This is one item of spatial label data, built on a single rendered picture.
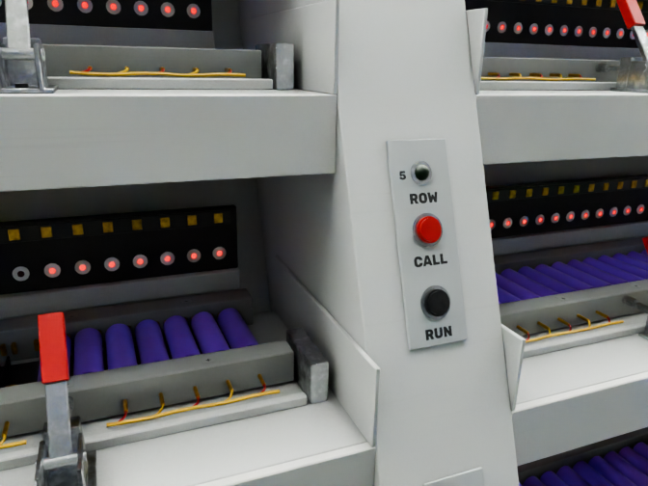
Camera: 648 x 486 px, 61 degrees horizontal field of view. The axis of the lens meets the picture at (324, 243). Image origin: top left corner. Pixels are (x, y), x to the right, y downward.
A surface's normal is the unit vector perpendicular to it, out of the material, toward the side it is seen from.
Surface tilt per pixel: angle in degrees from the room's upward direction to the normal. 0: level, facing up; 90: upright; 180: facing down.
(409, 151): 90
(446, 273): 90
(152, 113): 110
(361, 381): 90
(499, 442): 90
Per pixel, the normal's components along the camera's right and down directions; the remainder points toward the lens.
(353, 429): 0.02, -0.95
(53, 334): 0.31, -0.30
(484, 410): 0.35, -0.05
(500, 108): 0.37, 0.29
